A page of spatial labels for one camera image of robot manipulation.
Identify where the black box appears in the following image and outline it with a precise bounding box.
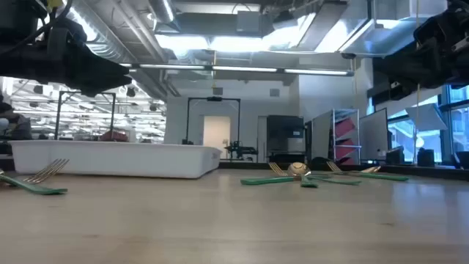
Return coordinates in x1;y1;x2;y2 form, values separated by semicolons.
453;150;469;170
417;147;436;168
385;145;406;166

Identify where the white door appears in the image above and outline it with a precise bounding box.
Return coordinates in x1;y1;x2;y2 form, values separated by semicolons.
202;115;232;159

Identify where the black device on stand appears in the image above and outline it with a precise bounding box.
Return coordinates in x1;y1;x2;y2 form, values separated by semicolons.
224;140;259;161

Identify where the red bag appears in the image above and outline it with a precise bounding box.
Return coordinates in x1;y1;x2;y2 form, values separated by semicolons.
100;130;130;143

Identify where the person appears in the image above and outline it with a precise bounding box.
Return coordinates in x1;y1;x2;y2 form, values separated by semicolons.
0;95;34;142

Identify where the gold fork green handle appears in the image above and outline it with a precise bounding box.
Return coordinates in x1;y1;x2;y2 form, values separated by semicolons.
268;161;363;186
325;161;404;180
22;158;70;184

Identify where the grey panel board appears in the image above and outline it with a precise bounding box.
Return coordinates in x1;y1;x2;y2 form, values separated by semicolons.
310;111;333;161

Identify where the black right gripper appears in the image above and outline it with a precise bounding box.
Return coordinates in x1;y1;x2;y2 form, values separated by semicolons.
413;1;469;89

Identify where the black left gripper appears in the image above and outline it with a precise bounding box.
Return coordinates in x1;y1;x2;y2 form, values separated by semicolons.
0;20;132;98

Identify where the white board panel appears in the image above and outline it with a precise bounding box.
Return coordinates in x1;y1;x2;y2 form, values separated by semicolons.
358;107;389;162

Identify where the white paper sheet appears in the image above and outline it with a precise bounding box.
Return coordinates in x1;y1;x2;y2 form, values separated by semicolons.
404;102;448;132

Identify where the rectangular silver duct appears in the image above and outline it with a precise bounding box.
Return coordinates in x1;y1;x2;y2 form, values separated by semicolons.
339;0;451;59

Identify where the white cutlery tray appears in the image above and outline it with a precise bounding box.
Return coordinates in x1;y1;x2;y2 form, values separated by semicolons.
7;139;223;180

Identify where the metal shelf rack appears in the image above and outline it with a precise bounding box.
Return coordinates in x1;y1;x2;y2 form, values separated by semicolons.
331;108;362;166

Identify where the black cabinet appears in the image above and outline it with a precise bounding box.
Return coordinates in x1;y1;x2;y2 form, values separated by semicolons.
266;114;306;163

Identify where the round silver duct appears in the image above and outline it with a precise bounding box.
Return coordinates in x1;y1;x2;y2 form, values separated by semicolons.
146;0;182;34

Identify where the long ceiling light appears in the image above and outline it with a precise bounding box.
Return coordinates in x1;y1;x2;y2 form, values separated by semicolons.
119;62;355;77

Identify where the gold spoon green handle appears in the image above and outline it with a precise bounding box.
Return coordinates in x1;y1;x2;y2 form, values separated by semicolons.
287;161;320;189

